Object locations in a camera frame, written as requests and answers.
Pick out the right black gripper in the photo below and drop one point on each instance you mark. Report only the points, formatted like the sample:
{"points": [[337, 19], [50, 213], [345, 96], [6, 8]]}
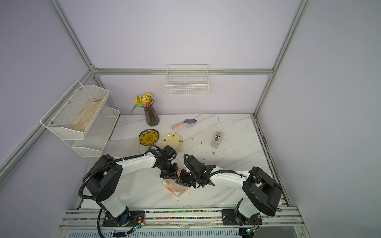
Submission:
{"points": [[181, 180]]}

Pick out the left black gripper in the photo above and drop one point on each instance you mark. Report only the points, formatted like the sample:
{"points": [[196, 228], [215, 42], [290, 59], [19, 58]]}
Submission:
{"points": [[173, 174]]}

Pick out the orange plate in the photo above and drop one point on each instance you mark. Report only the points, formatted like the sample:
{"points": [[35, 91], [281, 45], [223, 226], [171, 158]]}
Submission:
{"points": [[177, 186]]}

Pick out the clear bubble wrap sheet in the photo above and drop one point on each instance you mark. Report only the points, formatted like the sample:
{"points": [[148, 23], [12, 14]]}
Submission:
{"points": [[175, 190]]}

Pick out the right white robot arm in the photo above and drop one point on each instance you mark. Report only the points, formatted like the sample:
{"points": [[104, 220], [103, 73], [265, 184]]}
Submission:
{"points": [[263, 193]]}

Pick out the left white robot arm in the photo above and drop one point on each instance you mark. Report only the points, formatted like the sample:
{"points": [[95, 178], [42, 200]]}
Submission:
{"points": [[107, 198]]}

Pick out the cream yellow plate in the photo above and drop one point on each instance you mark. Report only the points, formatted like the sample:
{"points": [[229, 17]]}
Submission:
{"points": [[173, 140]]}

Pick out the dark yellow patterned plate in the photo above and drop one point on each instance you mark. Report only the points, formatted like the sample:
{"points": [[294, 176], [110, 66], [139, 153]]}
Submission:
{"points": [[148, 137]]}

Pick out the grey tape dispenser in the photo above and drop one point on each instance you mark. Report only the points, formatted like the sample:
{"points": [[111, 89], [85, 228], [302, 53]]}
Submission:
{"points": [[217, 139]]}

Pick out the pink purple scoop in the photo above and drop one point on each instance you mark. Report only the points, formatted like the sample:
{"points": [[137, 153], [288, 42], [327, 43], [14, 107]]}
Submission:
{"points": [[186, 121]]}

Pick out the dark glass vase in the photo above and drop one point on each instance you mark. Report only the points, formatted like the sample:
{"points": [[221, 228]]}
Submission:
{"points": [[151, 116]]}

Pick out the yellow flower bouquet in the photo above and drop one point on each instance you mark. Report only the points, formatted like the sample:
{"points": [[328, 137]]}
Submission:
{"points": [[143, 101]]}

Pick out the white mesh lower shelf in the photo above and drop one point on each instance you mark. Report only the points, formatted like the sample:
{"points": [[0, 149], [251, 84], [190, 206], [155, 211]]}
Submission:
{"points": [[98, 135]]}

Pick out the white mesh shelf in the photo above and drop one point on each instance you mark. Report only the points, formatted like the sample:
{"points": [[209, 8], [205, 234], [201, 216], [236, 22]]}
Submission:
{"points": [[59, 118], [98, 135]]}

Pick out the beige folded cloth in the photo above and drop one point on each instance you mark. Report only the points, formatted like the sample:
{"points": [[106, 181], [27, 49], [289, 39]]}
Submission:
{"points": [[82, 121]]}

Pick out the white mesh upper shelf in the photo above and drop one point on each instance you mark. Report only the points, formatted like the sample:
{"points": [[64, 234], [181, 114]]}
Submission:
{"points": [[59, 118]]}

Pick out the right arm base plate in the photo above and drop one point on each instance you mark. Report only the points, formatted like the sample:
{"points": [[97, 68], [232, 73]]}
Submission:
{"points": [[233, 217]]}

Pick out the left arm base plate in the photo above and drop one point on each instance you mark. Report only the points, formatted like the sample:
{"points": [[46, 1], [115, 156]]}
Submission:
{"points": [[127, 219]]}

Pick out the white wire wall basket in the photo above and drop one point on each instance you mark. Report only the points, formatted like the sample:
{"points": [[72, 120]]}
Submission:
{"points": [[187, 79]]}

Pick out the aluminium mounting rail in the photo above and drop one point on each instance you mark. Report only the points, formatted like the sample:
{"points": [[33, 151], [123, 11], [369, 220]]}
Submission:
{"points": [[182, 218]]}

